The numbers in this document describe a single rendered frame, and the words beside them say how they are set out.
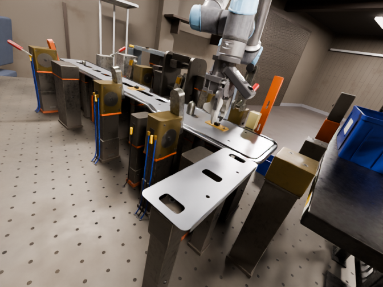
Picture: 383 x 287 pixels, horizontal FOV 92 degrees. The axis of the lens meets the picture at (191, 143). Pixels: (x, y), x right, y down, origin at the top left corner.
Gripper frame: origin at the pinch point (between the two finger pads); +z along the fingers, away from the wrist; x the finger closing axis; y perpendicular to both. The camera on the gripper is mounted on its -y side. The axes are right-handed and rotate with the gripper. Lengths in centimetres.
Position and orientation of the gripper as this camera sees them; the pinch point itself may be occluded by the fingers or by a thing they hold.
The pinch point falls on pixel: (218, 119)
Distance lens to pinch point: 65.9
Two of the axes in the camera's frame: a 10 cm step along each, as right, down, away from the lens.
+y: -7.6, -4.2, 4.9
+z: -2.0, 8.8, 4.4
